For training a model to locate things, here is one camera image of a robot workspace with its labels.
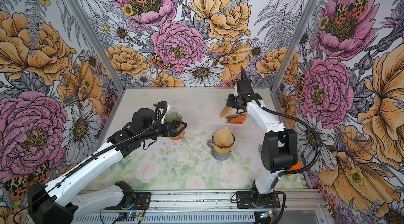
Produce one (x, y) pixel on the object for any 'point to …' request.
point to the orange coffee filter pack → (238, 120)
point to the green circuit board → (269, 213)
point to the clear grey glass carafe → (218, 156)
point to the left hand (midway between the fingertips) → (179, 129)
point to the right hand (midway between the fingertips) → (229, 105)
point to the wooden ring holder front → (222, 150)
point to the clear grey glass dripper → (221, 146)
